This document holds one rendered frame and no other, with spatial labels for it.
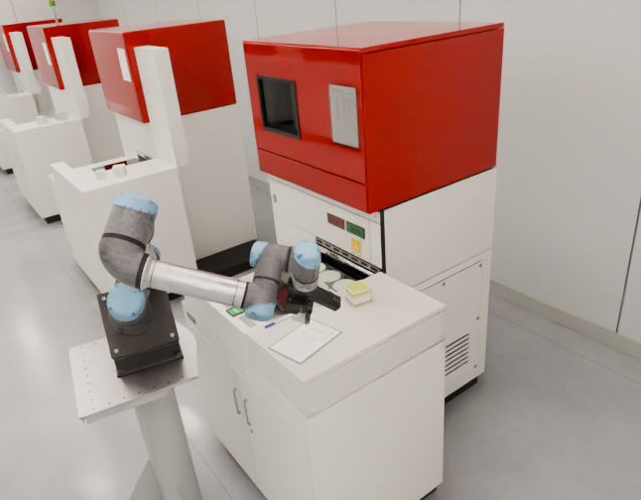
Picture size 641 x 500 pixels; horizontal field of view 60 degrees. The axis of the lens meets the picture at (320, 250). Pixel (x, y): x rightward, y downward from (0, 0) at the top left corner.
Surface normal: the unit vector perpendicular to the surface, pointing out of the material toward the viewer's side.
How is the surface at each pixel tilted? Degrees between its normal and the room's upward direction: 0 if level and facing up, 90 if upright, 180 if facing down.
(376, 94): 90
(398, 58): 90
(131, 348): 47
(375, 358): 90
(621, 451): 0
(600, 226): 90
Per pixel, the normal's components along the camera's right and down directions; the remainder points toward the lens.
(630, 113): -0.80, 0.32
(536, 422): -0.08, -0.89
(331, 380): 0.59, 0.31
